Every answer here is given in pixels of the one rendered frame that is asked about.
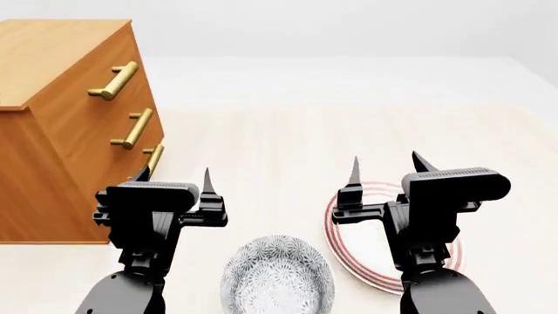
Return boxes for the black right gripper camera box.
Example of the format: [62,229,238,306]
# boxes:
[400,165,512,211]

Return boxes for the white plate with red rings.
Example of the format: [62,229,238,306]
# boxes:
[321,181,468,296]

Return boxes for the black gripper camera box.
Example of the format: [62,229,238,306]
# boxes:
[400,165,512,211]
[105,181,198,215]

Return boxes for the light brown wooden cabinet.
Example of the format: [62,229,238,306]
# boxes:
[0,18,167,246]

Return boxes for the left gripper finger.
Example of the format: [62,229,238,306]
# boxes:
[94,165,153,215]
[198,167,228,215]

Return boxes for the brass bar drawer handle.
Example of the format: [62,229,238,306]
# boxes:
[142,141,167,178]
[86,60,140,102]
[109,107,155,151]

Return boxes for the grey white patterned bowl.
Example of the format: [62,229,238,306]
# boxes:
[219,233,337,314]

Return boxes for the black left gripper camera box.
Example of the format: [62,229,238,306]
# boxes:
[105,181,198,215]

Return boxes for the wooden drawer front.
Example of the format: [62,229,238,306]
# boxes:
[58,65,157,207]
[85,104,167,245]
[28,19,146,161]

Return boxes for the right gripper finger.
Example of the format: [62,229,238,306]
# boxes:
[412,150,440,174]
[337,155,364,211]

